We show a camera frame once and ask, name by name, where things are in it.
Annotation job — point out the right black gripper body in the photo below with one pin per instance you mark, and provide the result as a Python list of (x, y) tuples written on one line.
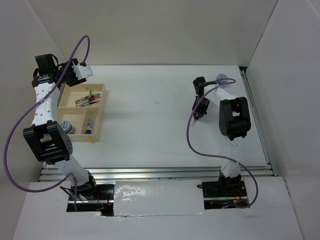
[(203, 106)]

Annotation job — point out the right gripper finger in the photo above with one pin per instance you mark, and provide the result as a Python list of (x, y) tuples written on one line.
[(201, 115), (195, 116)]

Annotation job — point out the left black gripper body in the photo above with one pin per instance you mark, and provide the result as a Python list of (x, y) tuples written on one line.
[(69, 77)]

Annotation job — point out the red pen with clip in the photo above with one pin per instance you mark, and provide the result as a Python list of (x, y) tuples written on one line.
[(94, 99)]

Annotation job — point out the red pen with clear barrel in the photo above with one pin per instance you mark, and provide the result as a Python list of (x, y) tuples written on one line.
[(88, 100)]

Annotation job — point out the blue cap glue bottle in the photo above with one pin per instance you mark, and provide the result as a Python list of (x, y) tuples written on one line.
[(90, 125)]

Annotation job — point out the blue white tape roll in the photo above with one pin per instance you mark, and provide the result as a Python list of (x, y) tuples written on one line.
[(67, 127), (221, 77)]

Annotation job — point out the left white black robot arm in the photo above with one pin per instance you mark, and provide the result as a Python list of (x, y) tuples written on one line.
[(46, 138)]

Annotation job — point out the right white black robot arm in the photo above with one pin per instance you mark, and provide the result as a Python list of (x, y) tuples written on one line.
[(233, 120)]

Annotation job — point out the cream compartment organizer tray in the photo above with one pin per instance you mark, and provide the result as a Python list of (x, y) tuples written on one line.
[(78, 116)]

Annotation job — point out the white foil cover sheet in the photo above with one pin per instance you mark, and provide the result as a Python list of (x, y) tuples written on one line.
[(158, 198)]

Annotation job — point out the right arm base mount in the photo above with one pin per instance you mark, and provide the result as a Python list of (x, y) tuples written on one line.
[(216, 195)]

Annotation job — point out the aluminium front rail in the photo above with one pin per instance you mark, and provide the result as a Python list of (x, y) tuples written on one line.
[(49, 174)]

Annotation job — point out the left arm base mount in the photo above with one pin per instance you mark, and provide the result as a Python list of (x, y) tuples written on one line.
[(101, 202)]

